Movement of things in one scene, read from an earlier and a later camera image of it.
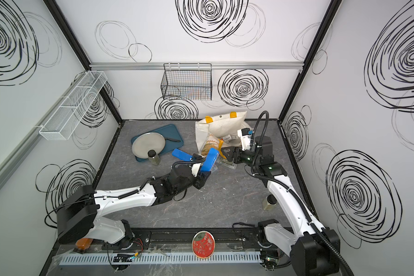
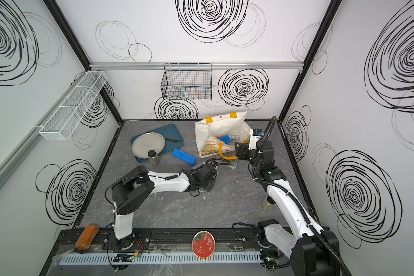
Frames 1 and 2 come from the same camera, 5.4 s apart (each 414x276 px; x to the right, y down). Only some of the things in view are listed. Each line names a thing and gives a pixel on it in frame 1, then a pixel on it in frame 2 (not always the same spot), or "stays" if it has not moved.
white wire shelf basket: (62, 123) stays
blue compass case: (210, 160) to (226, 138)
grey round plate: (147, 141) stays
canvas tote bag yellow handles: (219, 131) stays
